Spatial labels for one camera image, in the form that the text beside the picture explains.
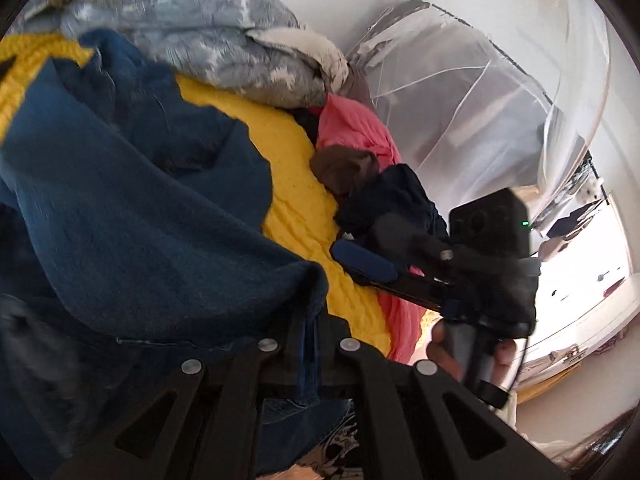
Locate blue denim shirt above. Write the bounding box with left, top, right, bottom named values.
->
left=0, top=29, right=351, bottom=480

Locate person's right hand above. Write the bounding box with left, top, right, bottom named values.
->
left=414, top=319, right=518, bottom=386

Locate pink garment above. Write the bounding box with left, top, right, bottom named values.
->
left=315, top=94, right=441, bottom=366

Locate white mosquito net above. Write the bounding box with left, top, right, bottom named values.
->
left=410, top=0, right=616, bottom=221

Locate dark navy garment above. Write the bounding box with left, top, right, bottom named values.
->
left=334, top=164, right=448, bottom=241

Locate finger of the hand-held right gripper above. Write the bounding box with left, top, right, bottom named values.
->
left=330, top=239, right=446, bottom=311
left=372, top=212, right=453, bottom=263

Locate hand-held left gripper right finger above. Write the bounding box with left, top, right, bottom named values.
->
left=320, top=317, right=571, bottom=480

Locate grey floral duvet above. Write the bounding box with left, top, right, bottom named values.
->
left=10, top=0, right=331, bottom=108

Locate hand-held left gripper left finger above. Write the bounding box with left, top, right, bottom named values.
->
left=50, top=317, right=308, bottom=480

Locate yellow dotted blanket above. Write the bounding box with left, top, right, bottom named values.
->
left=0, top=34, right=393, bottom=361

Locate brown garment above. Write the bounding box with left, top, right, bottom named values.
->
left=310, top=145, right=381, bottom=196

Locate black white printed cloth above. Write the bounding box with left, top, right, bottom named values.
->
left=310, top=417, right=363, bottom=480

